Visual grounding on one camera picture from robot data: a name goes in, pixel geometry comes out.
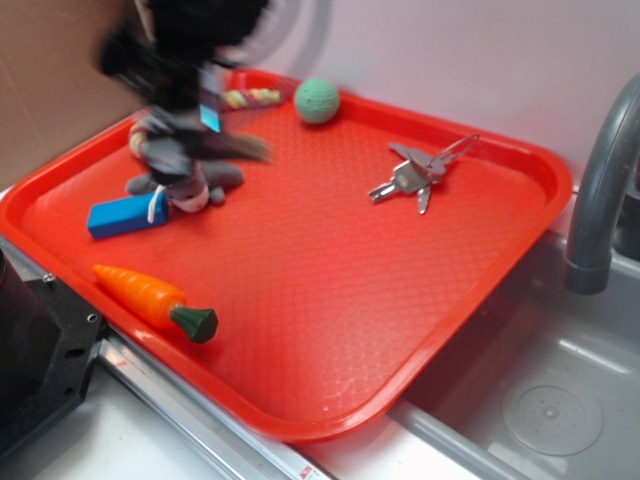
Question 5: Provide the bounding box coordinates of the orange toy carrot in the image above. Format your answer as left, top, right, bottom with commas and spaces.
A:
91, 264, 219, 344

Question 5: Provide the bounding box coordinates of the silver key bunch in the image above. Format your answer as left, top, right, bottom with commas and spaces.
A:
368, 134, 480, 215

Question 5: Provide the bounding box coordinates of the blue rectangular block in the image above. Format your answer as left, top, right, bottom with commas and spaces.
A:
87, 193, 169, 239

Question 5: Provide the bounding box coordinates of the grey toy sink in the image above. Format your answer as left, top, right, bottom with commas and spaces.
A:
389, 234, 640, 480

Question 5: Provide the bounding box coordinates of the brown cardboard panel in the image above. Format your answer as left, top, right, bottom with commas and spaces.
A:
1, 1, 139, 188

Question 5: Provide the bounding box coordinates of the multicolour twisted rope toy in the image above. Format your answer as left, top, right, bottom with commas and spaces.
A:
129, 88, 284, 160

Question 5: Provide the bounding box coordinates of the red plastic tray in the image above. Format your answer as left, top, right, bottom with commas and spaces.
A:
1, 94, 573, 444

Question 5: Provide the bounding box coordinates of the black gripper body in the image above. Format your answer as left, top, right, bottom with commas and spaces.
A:
97, 1, 269, 112

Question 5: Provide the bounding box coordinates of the grey plush elephant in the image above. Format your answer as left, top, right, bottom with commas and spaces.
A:
126, 153, 244, 213

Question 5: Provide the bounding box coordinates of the brown wood chip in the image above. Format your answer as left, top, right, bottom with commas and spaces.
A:
202, 133, 272, 161

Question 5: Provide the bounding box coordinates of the grey toy faucet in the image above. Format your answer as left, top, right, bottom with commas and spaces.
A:
562, 76, 639, 295

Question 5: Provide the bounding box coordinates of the green ball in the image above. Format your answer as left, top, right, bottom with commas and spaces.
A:
294, 78, 340, 125

